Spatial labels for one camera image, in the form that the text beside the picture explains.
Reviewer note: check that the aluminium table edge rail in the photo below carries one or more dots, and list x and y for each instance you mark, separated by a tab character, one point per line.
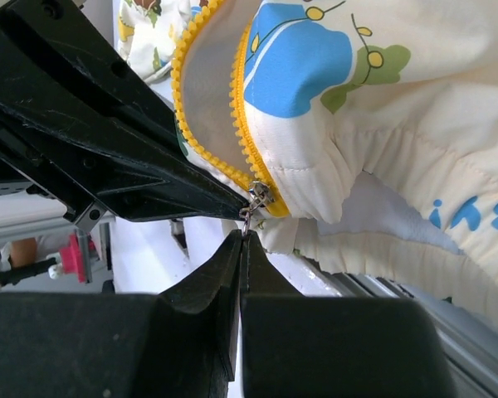
375	338

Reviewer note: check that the silver zipper slider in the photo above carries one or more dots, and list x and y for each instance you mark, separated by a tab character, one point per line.
252	214

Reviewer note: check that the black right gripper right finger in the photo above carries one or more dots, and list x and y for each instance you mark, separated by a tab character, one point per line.
267	327

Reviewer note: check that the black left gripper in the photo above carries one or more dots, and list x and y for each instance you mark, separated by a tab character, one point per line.
78	126

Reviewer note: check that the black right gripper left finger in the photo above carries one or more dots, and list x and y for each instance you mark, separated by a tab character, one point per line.
180	343

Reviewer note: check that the cream printed kids jacket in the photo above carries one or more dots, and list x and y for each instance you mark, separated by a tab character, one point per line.
374	123

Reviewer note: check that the pink plastic background object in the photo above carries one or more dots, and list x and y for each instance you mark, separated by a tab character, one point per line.
79	257

